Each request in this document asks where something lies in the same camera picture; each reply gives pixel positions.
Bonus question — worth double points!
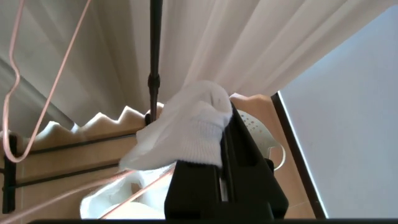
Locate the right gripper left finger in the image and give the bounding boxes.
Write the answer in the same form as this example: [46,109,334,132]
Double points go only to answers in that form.
[164,161,223,219]

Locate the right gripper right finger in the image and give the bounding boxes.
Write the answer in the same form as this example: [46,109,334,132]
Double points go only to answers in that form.
[221,103,289,219]

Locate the beige curtain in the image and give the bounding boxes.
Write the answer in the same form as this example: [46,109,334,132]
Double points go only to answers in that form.
[0,0,396,138]

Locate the black clothes rack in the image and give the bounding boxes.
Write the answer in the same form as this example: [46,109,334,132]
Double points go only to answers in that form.
[0,0,164,215]

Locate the pink clothes hanger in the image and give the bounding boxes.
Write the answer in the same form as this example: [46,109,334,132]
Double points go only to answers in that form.
[1,0,93,164]
[0,167,177,224]

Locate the white printed t-shirt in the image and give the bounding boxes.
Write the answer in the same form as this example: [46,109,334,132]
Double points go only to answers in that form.
[80,80,234,220]

